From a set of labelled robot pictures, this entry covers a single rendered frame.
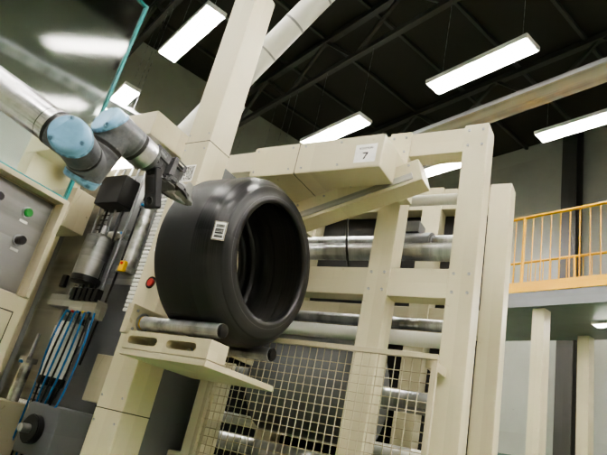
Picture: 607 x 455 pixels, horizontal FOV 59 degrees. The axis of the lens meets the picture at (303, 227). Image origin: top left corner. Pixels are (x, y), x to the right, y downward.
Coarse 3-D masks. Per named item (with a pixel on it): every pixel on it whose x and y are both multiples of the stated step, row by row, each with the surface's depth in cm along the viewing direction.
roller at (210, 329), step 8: (144, 320) 176; (152, 320) 174; (160, 320) 172; (168, 320) 171; (176, 320) 169; (184, 320) 168; (192, 320) 167; (144, 328) 176; (152, 328) 174; (160, 328) 172; (168, 328) 170; (176, 328) 168; (184, 328) 166; (192, 328) 164; (200, 328) 163; (208, 328) 161; (216, 328) 160; (224, 328) 161; (200, 336) 164; (208, 336) 162; (216, 336) 160; (224, 336) 161
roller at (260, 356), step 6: (234, 348) 188; (240, 348) 187; (246, 348) 186; (252, 348) 185; (258, 348) 184; (264, 348) 183; (270, 348) 182; (228, 354) 190; (234, 354) 188; (240, 354) 187; (246, 354) 185; (252, 354) 184; (258, 354) 183; (264, 354) 181; (270, 354) 181; (270, 360) 181
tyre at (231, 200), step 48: (192, 192) 177; (240, 192) 171; (192, 240) 163; (240, 240) 212; (288, 240) 209; (192, 288) 162; (240, 288) 211; (288, 288) 207; (192, 336) 178; (240, 336) 170
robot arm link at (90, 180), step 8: (96, 136) 137; (104, 144) 137; (104, 152) 137; (112, 152) 138; (104, 160) 135; (112, 160) 139; (64, 168) 135; (96, 168) 133; (104, 168) 137; (112, 168) 141; (72, 176) 133; (80, 176) 134; (88, 176) 134; (96, 176) 136; (104, 176) 139; (80, 184) 138; (88, 184) 135; (96, 184) 137
